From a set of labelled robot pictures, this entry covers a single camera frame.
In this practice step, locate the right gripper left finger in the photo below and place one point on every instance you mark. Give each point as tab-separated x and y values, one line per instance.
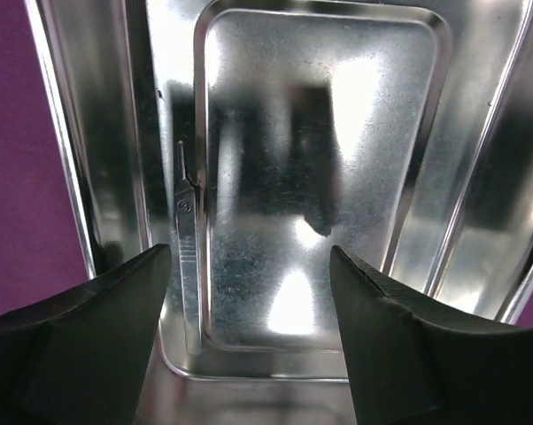
80	357

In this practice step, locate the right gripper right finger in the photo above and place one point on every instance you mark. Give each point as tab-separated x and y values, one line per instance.
413	360

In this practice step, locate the purple surgical wrap cloth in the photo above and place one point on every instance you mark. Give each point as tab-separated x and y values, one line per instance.
40	251

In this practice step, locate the steel scalpel handle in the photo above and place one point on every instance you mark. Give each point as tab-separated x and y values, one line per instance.
185	217

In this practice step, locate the steel instrument tray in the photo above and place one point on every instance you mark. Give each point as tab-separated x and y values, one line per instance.
400	130

